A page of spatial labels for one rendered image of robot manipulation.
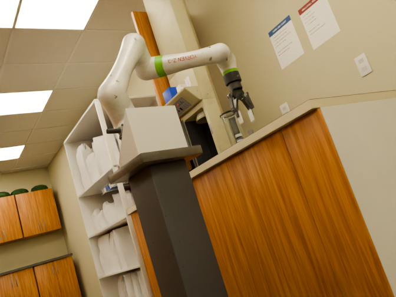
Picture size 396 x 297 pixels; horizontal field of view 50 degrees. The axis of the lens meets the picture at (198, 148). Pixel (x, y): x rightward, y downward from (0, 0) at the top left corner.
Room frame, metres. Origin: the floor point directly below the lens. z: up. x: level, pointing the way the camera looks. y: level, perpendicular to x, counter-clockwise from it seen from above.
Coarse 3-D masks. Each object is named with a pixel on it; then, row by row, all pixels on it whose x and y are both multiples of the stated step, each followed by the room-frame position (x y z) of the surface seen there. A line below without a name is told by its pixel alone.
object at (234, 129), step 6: (228, 114) 2.29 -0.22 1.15; (234, 114) 2.29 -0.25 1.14; (228, 120) 2.29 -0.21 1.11; (234, 120) 2.29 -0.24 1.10; (228, 126) 2.30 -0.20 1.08; (234, 126) 2.29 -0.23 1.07; (240, 126) 2.31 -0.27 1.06; (228, 132) 2.31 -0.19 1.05; (234, 132) 2.29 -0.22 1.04; (240, 132) 2.29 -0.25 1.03; (234, 138) 2.29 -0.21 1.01; (240, 138) 2.29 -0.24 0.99
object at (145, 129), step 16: (128, 112) 1.74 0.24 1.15; (144, 112) 1.79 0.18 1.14; (160, 112) 1.84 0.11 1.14; (176, 112) 1.89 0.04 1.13; (128, 128) 1.74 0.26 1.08; (144, 128) 1.77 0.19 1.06; (160, 128) 1.82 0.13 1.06; (176, 128) 1.88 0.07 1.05; (128, 144) 1.77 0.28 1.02; (144, 144) 1.76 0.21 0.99; (160, 144) 1.81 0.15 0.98; (176, 144) 1.86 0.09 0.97; (128, 160) 1.80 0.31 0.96
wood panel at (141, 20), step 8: (136, 16) 2.96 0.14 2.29; (144, 16) 3.00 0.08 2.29; (136, 24) 2.94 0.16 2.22; (144, 24) 2.99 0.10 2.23; (144, 32) 2.97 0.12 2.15; (152, 32) 3.01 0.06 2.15; (144, 40) 2.96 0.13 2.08; (152, 40) 3.00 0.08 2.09; (152, 48) 2.99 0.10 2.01; (152, 56) 2.97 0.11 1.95; (152, 80) 2.96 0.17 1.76; (160, 80) 2.98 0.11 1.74; (168, 80) 3.01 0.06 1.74; (160, 88) 2.96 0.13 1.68; (160, 96) 2.95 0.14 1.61; (160, 104) 2.95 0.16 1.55
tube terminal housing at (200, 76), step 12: (180, 72) 2.81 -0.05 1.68; (192, 72) 2.71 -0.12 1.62; (204, 72) 2.75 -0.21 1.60; (192, 84) 2.74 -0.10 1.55; (204, 84) 2.73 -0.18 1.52; (204, 96) 2.71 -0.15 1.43; (216, 96) 2.86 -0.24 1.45; (192, 108) 2.81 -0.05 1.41; (204, 108) 2.70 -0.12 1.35; (216, 108) 2.74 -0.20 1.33; (192, 120) 2.96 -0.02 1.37; (216, 120) 2.73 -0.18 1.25; (216, 132) 2.71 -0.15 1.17; (216, 144) 2.71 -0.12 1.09; (228, 144) 2.74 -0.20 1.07
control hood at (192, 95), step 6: (180, 90) 2.67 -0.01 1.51; (186, 90) 2.64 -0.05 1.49; (192, 90) 2.66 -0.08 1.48; (198, 90) 2.69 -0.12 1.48; (174, 96) 2.74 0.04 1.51; (180, 96) 2.71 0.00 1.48; (186, 96) 2.69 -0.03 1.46; (192, 96) 2.68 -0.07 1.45; (198, 96) 2.68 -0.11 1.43; (168, 102) 2.82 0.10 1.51; (174, 102) 2.79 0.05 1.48; (192, 102) 2.73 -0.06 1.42; (198, 102) 2.73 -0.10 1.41; (180, 114) 2.89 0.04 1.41
